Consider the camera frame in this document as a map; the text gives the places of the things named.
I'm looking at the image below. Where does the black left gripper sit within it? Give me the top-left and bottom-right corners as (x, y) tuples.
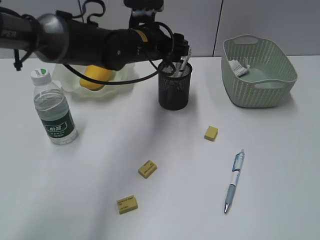
(139, 22), (190, 63)

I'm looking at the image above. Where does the beige grip white pen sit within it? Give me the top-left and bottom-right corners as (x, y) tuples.
(173, 61), (182, 78)

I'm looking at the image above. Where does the grey grip black-clip pen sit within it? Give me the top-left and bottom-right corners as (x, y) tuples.
(178, 56), (190, 78)

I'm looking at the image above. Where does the yellow mango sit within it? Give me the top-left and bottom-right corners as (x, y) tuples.
(79, 65), (114, 91)

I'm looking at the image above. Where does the waste paper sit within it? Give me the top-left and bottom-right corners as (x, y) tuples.
(228, 57), (250, 77)

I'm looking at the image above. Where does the clear bottle green label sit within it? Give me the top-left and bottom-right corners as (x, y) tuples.
(30, 68), (78, 145)

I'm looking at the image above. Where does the yellow eraser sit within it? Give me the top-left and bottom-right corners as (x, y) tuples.
(116, 195), (138, 215)
(204, 126), (218, 142)
(138, 160), (158, 179)

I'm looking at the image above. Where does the blue grip clear pen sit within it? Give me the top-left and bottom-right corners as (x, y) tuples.
(224, 149), (245, 214)

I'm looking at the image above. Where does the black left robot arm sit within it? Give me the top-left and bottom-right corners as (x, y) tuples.
(0, 7), (189, 71)

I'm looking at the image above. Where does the black mesh pen holder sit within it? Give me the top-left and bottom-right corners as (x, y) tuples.
(158, 63), (193, 111)

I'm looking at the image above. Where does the frosted green glass plate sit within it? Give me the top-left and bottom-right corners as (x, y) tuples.
(51, 63), (138, 100)

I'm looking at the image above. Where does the pale green woven basket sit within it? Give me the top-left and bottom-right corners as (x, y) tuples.
(221, 35), (298, 108)

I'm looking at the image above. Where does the yellow eraser front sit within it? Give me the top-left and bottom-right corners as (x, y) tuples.
(116, 195), (138, 215)

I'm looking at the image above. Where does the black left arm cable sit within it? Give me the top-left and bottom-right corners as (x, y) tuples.
(62, 21), (176, 86)

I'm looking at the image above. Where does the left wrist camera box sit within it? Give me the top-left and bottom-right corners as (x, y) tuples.
(123, 0), (164, 17)

